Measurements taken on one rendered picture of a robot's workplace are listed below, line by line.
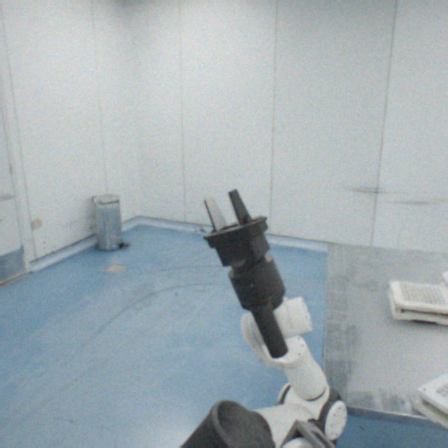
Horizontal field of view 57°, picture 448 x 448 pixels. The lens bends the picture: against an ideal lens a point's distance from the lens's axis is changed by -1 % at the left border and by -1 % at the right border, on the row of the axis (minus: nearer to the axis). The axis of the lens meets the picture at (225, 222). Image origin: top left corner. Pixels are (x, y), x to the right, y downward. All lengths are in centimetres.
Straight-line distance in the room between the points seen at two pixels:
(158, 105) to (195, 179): 104
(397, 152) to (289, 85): 134
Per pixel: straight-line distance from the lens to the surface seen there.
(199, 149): 529
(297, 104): 480
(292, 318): 76
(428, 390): 146
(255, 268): 73
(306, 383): 90
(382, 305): 205
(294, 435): 59
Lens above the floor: 173
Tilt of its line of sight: 17 degrees down
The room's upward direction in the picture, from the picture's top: straight up
